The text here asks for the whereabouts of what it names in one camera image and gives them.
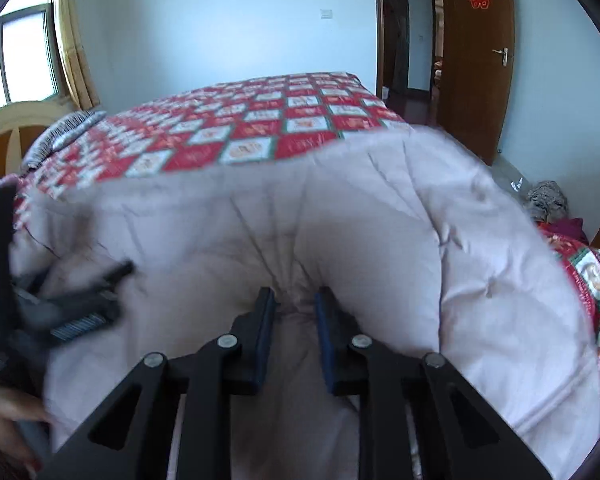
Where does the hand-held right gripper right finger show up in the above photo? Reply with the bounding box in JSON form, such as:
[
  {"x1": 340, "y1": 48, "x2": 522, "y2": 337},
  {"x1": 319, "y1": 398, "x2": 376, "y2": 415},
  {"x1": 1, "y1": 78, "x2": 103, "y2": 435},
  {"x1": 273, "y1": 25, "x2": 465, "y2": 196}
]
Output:
[{"x1": 314, "y1": 287, "x2": 556, "y2": 480}]

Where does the brown door frame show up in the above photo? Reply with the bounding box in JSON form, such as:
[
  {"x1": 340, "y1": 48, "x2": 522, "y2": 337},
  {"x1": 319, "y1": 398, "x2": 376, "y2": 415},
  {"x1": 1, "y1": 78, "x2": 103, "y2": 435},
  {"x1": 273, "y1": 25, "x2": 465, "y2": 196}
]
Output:
[{"x1": 372, "y1": 0, "x2": 447, "y2": 129}]

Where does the person's left hand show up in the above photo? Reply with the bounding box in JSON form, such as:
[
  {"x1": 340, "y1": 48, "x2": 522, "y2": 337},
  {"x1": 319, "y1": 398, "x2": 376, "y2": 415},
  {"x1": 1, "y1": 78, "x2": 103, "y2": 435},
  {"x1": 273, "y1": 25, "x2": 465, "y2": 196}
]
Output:
[{"x1": 0, "y1": 387, "x2": 49, "y2": 477}]

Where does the striped pillow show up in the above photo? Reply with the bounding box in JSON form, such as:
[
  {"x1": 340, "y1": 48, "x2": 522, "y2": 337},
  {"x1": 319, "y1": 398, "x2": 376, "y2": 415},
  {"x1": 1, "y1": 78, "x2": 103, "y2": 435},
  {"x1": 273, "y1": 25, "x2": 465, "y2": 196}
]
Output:
[{"x1": 22, "y1": 110, "x2": 107, "y2": 171}]

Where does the red printed checkered bedspread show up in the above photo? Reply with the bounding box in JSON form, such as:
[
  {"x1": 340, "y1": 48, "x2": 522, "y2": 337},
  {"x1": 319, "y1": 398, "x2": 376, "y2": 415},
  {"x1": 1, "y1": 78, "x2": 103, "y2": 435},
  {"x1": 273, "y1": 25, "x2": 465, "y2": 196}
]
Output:
[{"x1": 10, "y1": 72, "x2": 600, "y2": 432}]

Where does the dark red cloth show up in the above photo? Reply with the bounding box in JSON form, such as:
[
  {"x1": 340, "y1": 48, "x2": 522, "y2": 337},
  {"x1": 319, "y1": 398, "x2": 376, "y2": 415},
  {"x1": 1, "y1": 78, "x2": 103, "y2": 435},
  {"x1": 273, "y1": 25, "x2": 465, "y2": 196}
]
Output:
[{"x1": 544, "y1": 217, "x2": 589, "y2": 244}]

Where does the grey cloth pile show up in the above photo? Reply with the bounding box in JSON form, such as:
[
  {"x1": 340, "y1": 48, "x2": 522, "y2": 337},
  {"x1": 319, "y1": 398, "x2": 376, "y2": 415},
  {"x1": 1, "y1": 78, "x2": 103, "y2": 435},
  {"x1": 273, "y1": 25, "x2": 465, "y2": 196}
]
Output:
[{"x1": 525, "y1": 180, "x2": 569, "y2": 224}]

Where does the brown wooden door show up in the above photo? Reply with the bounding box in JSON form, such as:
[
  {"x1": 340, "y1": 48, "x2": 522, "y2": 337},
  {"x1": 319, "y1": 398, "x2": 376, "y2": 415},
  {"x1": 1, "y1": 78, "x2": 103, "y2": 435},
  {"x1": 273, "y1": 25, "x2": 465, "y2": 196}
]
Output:
[{"x1": 438, "y1": 0, "x2": 517, "y2": 167}]

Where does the yellow curtain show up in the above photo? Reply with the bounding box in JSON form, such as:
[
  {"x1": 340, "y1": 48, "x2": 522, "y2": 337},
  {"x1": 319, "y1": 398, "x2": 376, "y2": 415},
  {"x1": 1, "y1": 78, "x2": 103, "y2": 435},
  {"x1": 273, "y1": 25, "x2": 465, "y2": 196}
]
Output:
[{"x1": 52, "y1": 0, "x2": 101, "y2": 112}]

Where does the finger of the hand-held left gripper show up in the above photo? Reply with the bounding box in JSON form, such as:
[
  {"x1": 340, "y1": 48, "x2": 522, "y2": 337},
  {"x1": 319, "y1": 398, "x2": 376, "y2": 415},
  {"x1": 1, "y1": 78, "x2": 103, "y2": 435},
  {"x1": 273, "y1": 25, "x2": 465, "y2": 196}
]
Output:
[
  {"x1": 49, "y1": 304, "x2": 120, "y2": 347},
  {"x1": 27, "y1": 259, "x2": 135, "y2": 306}
]

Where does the window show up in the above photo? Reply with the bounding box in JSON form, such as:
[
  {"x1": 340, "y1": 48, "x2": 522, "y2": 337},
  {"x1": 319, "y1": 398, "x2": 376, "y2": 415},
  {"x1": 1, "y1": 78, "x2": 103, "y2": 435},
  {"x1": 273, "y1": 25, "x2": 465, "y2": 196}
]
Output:
[{"x1": 0, "y1": 0, "x2": 64, "y2": 122}]

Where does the light grey puffer jacket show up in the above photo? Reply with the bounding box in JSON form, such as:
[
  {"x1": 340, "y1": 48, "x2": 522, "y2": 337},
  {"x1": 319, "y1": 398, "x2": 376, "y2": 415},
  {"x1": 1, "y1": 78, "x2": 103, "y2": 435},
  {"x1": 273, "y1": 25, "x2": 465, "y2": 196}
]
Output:
[{"x1": 12, "y1": 122, "x2": 600, "y2": 480}]

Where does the cream and wood headboard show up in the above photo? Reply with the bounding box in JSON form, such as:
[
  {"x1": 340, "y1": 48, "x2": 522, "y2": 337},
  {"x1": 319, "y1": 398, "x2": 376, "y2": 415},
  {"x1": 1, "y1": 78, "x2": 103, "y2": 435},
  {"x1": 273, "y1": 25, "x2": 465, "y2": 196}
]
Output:
[{"x1": 0, "y1": 101, "x2": 74, "y2": 177}]

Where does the dark hallway door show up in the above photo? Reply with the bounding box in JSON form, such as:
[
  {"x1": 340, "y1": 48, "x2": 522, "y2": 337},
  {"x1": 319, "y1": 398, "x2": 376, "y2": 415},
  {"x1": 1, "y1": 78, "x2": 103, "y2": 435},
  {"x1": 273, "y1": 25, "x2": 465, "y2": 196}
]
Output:
[{"x1": 381, "y1": 0, "x2": 411, "y2": 94}]

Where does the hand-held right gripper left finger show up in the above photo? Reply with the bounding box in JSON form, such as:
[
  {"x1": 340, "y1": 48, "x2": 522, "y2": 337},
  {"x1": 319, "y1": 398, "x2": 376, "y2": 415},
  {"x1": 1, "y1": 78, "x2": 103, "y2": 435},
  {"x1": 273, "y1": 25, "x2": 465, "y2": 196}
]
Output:
[{"x1": 40, "y1": 287, "x2": 277, "y2": 480}]

